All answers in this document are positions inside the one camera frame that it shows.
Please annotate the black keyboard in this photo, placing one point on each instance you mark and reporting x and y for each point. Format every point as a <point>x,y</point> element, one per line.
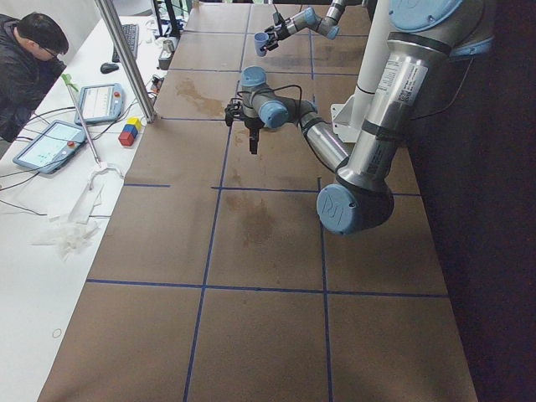
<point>131,35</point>

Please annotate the seated person in black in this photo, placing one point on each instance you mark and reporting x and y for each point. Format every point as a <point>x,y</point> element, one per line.
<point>30,47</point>

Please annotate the far teach pendant tablet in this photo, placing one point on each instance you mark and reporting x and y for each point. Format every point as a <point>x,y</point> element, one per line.
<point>101,103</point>

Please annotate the thin metal rod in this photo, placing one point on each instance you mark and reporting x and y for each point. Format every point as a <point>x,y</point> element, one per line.
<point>73,92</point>

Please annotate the crumpled white tissue pile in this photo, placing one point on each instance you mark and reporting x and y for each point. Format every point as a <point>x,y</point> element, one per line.
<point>68,238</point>

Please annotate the near teach pendant tablet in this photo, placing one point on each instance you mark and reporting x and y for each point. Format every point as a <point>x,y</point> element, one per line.
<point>52,148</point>

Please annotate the aluminium frame post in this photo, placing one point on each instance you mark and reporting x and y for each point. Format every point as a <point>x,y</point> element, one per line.
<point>113,24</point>

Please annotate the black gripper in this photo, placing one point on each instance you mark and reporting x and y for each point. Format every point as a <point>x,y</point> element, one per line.
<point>252,125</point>
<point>281,31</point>

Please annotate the small metal can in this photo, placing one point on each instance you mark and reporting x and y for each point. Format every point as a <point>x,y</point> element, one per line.
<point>168,46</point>

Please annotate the light blue plastic cup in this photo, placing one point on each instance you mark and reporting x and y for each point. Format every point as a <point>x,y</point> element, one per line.
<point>260,41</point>

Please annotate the black computer mouse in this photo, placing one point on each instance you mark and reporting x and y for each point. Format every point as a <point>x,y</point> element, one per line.
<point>108,68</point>

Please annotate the red blue yellow block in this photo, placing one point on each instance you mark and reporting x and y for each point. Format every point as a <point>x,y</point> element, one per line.
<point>130,131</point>

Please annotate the teach pendant tablet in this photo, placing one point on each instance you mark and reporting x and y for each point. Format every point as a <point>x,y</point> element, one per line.
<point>52,148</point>
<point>101,103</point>

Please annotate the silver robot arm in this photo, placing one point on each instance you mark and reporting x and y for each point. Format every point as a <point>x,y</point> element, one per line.
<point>327,26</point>
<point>407,41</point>

